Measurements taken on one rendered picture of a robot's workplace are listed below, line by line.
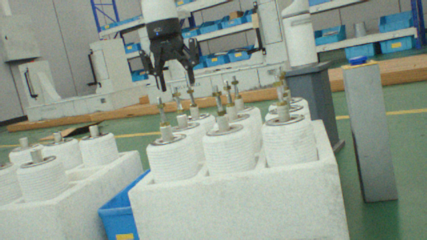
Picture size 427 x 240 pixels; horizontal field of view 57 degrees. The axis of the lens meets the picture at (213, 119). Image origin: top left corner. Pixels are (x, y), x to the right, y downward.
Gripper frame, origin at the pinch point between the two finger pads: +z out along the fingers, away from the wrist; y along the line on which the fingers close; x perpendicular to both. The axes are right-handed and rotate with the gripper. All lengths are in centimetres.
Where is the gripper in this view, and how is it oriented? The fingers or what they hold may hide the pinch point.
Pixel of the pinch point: (175, 83)
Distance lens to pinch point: 91.0
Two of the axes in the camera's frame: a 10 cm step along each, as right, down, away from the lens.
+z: 2.1, 9.7, 1.6
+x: 3.1, -2.2, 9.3
